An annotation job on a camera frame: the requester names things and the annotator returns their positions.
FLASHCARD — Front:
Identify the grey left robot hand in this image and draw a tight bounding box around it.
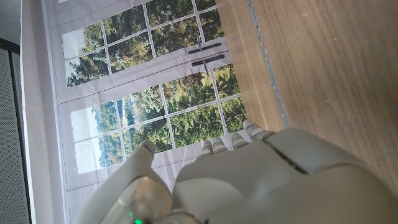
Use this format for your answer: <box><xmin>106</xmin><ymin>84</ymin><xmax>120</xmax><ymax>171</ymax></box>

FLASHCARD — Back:
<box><xmin>74</xmin><ymin>119</ymin><xmax>398</xmax><ymax>224</ymax></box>

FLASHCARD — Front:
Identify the grey tape strip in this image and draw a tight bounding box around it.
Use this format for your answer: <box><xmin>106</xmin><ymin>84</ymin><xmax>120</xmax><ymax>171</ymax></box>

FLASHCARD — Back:
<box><xmin>246</xmin><ymin>0</ymin><xmax>290</xmax><ymax>129</ymax></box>

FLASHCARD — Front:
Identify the printed window backdrop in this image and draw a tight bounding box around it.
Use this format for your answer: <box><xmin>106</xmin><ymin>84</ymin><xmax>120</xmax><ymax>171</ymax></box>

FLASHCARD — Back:
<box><xmin>42</xmin><ymin>0</ymin><xmax>249</xmax><ymax>224</ymax></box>

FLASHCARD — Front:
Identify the white upright board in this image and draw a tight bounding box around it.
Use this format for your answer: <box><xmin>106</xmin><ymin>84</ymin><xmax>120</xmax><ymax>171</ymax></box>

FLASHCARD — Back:
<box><xmin>19</xmin><ymin>0</ymin><xmax>68</xmax><ymax>224</ymax></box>

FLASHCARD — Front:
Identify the grey perforated wall panel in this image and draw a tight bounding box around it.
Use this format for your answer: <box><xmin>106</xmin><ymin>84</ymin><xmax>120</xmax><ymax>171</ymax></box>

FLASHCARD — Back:
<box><xmin>0</xmin><ymin>37</ymin><xmax>32</xmax><ymax>224</ymax></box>

